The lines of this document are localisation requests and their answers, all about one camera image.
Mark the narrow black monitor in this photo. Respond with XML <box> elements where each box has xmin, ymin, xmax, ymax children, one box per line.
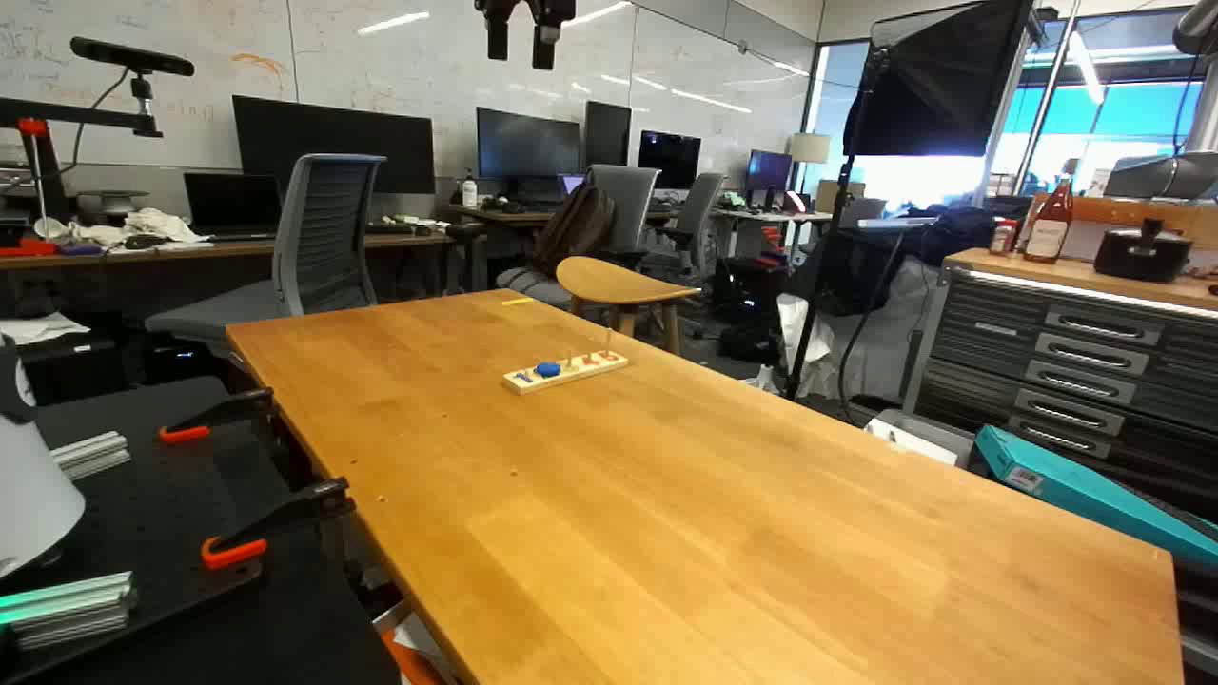
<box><xmin>583</xmin><ymin>97</ymin><xmax>635</xmax><ymax>172</ymax></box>

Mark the small black monitor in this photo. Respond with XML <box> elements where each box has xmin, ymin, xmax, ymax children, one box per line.
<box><xmin>635</xmin><ymin>126</ymin><xmax>705</xmax><ymax>194</ymax></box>

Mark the large black monitor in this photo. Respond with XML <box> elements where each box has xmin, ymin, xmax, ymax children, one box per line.
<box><xmin>228</xmin><ymin>90</ymin><xmax>438</xmax><ymax>196</ymax></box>

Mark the small rounded wooden side table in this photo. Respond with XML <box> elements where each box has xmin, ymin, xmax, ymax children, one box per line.
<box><xmin>550</xmin><ymin>251</ymin><xmax>705</xmax><ymax>355</ymax></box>

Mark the grey mesh office chair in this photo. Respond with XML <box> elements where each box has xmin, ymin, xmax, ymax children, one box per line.
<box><xmin>139</xmin><ymin>149</ymin><xmax>387</xmax><ymax>350</ymax></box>

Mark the white shade table lamp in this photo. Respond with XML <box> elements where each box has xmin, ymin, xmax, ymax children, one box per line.
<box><xmin>779</xmin><ymin>128</ymin><xmax>835</xmax><ymax>196</ymax></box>

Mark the black laptop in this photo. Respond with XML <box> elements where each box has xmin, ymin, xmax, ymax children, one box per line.
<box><xmin>184</xmin><ymin>166</ymin><xmax>285</xmax><ymax>239</ymax></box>

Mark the long wooden desk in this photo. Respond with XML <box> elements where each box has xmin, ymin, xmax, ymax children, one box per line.
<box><xmin>0</xmin><ymin>223</ymin><xmax>458</xmax><ymax>282</ymax></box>

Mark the black computer tower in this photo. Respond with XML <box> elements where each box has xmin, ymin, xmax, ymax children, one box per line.
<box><xmin>708</xmin><ymin>251</ymin><xmax>784</xmax><ymax>364</ymax></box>

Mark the wooden peg board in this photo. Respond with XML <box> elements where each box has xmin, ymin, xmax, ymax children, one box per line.
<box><xmin>502</xmin><ymin>347</ymin><xmax>633</xmax><ymax>394</ymax></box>

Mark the black softbox light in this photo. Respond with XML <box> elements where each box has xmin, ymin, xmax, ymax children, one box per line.
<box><xmin>840</xmin><ymin>0</ymin><xmax>1040</xmax><ymax>164</ymax></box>

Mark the white crumpled cloth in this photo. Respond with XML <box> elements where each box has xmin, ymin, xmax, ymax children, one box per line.
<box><xmin>29</xmin><ymin>204</ymin><xmax>214</xmax><ymax>253</ymax></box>

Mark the small jar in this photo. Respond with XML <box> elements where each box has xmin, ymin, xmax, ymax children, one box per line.
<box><xmin>984</xmin><ymin>214</ymin><xmax>1022</xmax><ymax>257</ymax></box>

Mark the red liquid bottle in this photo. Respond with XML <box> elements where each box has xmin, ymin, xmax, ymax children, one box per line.
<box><xmin>1020</xmin><ymin>172</ymin><xmax>1080</xmax><ymax>266</ymax></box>

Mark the white box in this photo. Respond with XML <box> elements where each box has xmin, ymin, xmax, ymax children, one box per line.
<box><xmin>864</xmin><ymin>408</ymin><xmax>978</xmax><ymax>471</ymax></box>

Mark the short aluminium extrusion bar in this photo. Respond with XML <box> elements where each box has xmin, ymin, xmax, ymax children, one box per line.
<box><xmin>48</xmin><ymin>426</ymin><xmax>134</xmax><ymax>482</ymax></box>

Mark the grey drawer cabinet, wooden top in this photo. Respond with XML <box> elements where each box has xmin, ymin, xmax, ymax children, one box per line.
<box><xmin>901</xmin><ymin>243</ymin><xmax>1218</xmax><ymax>488</ymax></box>

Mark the black cooking pot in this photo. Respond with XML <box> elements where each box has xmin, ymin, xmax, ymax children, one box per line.
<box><xmin>1092</xmin><ymin>216</ymin><xmax>1196</xmax><ymax>284</ymax></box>

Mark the teal case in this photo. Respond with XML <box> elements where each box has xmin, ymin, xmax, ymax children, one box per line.
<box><xmin>972</xmin><ymin>421</ymin><xmax>1218</xmax><ymax>578</ymax></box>

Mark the black bar camera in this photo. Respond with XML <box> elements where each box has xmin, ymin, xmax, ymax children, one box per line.
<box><xmin>68</xmin><ymin>35</ymin><xmax>198</xmax><ymax>81</ymax></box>

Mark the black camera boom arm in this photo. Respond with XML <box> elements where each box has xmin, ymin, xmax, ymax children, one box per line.
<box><xmin>0</xmin><ymin>96</ymin><xmax>167</xmax><ymax>140</ymax></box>

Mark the orange-handled black clamp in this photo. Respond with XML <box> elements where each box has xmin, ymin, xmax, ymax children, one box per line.
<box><xmin>198</xmin><ymin>474</ymin><xmax>354</xmax><ymax>578</ymax></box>
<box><xmin>156</xmin><ymin>385</ymin><xmax>279</xmax><ymax>447</ymax></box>

